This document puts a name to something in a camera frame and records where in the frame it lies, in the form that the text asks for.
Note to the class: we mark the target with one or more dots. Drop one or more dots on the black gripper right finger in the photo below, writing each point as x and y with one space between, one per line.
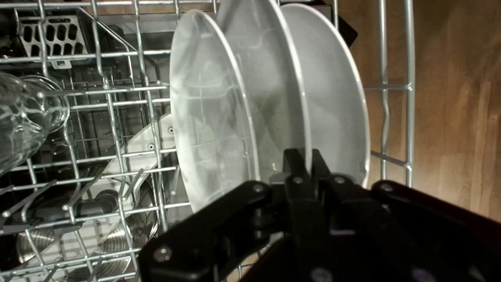
397 224

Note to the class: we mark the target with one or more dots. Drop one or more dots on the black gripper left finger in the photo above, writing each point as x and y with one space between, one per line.
220 224

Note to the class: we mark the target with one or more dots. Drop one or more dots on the clear drinking glass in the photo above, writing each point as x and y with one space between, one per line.
26 119

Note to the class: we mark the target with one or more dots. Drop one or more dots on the dark cutlery basket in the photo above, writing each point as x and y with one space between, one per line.
52 36

